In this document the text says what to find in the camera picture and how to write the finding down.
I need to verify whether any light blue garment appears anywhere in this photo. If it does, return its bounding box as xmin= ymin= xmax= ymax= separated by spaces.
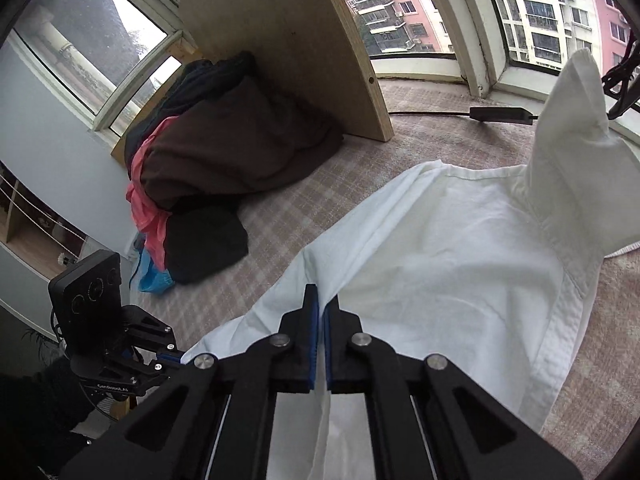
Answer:
xmin=137 ymin=250 xmax=176 ymax=295

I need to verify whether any black inline cable controller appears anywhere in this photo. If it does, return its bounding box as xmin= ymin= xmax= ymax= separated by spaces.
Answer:
xmin=469 ymin=106 xmax=533 ymax=126

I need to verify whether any pile of mixed clothes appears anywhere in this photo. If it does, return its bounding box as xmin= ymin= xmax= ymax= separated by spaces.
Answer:
xmin=124 ymin=50 xmax=258 ymax=161

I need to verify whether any person's left forearm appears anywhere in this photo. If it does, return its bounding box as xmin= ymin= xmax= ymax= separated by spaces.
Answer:
xmin=0 ymin=360 xmax=96 ymax=480

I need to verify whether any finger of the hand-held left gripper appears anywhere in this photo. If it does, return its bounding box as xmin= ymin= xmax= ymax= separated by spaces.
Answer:
xmin=70 ymin=359 xmax=190 ymax=398
xmin=122 ymin=305 xmax=184 ymax=363

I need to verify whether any wooden shelf unit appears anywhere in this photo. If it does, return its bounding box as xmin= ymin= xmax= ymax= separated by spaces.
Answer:
xmin=0 ymin=160 xmax=86 ymax=281

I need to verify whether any light wooden board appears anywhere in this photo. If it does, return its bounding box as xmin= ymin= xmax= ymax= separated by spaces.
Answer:
xmin=175 ymin=0 xmax=396 ymax=143

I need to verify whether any white shirt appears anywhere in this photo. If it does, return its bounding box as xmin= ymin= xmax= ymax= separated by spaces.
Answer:
xmin=180 ymin=47 xmax=640 ymax=480

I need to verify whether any pink plaid mat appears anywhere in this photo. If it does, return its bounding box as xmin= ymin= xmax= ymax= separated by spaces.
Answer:
xmin=150 ymin=80 xmax=640 ymax=480

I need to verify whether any pink garment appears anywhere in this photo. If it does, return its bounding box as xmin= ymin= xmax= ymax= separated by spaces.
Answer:
xmin=125 ymin=116 xmax=181 ymax=271

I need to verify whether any black garment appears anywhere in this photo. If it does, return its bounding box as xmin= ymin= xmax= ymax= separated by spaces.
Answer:
xmin=162 ymin=207 xmax=250 ymax=285

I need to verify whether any brown garment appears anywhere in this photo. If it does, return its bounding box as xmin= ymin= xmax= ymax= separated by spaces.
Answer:
xmin=132 ymin=75 xmax=346 ymax=211

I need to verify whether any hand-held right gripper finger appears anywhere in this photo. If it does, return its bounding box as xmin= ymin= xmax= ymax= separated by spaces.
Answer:
xmin=60 ymin=284 xmax=319 ymax=480
xmin=322 ymin=296 xmax=583 ymax=480

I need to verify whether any pine wood panel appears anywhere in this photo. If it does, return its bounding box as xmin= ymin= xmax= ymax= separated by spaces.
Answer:
xmin=111 ymin=45 xmax=201 ymax=166

